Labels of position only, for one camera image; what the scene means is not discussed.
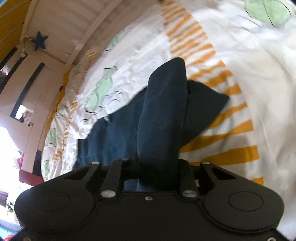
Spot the dark navy garment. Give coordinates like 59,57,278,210
74,58,229,192

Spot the white shelf unit with slots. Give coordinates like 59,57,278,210
1,44,66,173

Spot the white duvet with green leaves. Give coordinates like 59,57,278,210
41,1,295,240

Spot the dark blue star ornament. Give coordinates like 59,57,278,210
31,31,48,51

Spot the white slatted bed frame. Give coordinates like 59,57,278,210
23,0,156,66

